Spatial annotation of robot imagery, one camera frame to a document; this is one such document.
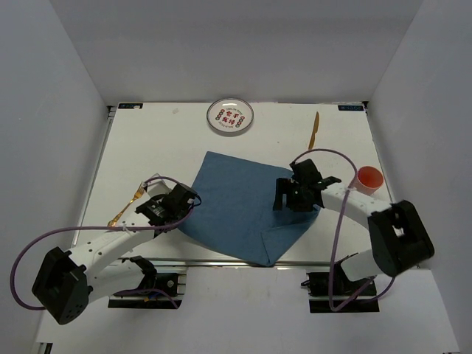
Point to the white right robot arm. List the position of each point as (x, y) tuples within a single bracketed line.
[(398, 238)]

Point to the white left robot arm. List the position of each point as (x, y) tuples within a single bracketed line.
[(70, 280)]

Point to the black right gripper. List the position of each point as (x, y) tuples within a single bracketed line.
[(283, 187)]

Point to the left blue corner label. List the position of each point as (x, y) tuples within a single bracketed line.
[(130, 106)]

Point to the gold fork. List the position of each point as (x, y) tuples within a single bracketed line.
[(137, 195)]

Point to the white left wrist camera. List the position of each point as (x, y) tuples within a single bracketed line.
[(155, 185)]

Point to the blue cloth napkin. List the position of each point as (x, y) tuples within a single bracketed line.
[(236, 217)]

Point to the white patterned plate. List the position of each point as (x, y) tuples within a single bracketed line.
[(230, 116)]

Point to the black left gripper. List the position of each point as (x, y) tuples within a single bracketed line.
[(160, 198)]

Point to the right blue corner label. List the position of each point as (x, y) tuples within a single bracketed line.
[(350, 107)]

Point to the blue corner label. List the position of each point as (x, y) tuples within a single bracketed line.
[(130, 106), (350, 107)]

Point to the gold knife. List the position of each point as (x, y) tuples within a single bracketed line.
[(314, 131)]

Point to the red plastic cup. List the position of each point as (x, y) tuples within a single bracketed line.
[(368, 180)]

